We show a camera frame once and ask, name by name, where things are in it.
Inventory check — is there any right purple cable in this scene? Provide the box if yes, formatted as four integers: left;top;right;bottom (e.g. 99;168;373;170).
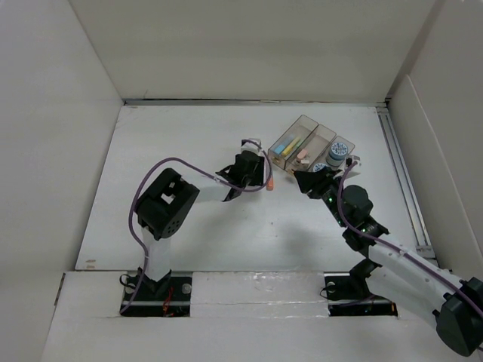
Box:
337;161;483;321

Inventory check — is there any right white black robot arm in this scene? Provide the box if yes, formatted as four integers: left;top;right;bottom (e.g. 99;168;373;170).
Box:
294;167;482;357

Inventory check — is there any blue highlighter marker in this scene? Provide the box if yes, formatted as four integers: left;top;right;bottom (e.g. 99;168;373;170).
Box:
273;143;287;155

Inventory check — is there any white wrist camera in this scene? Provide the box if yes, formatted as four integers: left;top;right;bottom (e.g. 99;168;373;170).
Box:
340;155;361;179
241;138;262;155

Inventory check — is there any pink eraser clip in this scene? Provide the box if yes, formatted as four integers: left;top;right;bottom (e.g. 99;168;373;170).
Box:
295;149;309;165

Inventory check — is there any clear three-compartment organizer tray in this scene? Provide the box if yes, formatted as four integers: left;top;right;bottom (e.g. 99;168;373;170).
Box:
268;115;355;175

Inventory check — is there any aluminium rail right edge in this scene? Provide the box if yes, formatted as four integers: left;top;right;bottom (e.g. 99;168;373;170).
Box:
376;106;438;265

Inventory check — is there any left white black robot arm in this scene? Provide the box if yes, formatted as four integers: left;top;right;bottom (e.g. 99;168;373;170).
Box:
130;147;266;299

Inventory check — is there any yellow highlighter marker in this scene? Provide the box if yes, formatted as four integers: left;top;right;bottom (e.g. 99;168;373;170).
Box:
281;137;300;157

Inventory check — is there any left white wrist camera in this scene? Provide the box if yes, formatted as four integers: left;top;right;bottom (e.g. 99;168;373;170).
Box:
241;138;262;155

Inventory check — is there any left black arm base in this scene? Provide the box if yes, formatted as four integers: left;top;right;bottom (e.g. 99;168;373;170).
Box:
119;273;192;318

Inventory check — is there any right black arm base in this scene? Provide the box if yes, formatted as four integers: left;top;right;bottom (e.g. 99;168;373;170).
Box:
319;272;398;318

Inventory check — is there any orange highlighter marker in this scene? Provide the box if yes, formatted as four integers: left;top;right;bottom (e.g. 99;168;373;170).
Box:
266;177;274;191

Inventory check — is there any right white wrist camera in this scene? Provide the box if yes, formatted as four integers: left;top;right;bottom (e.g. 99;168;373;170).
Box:
340;155;361;179

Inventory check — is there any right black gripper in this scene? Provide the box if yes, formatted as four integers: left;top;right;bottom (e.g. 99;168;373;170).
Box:
293;166;348;228

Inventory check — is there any blue tape roll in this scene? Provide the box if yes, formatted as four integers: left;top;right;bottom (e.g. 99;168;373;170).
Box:
326;141;349;167
312;162;327;173

